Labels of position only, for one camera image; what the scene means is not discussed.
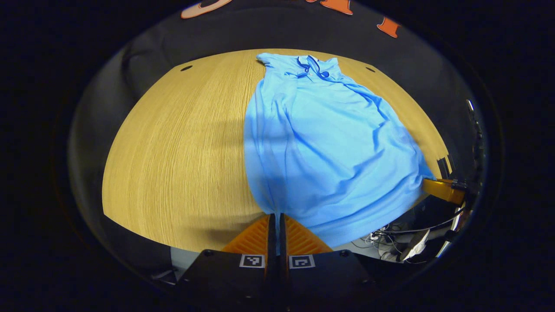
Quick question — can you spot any white cable bundle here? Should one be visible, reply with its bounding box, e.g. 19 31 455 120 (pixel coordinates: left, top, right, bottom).
360 224 393 252

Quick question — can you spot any black cable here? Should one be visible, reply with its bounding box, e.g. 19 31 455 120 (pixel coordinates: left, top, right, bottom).
373 207 468 237

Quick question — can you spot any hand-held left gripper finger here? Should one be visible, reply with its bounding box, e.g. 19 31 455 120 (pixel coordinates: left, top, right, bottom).
176 213 277 304
280 213 378 304

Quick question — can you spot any light blue T-shirt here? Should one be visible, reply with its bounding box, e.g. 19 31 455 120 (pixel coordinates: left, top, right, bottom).
243 53 435 248

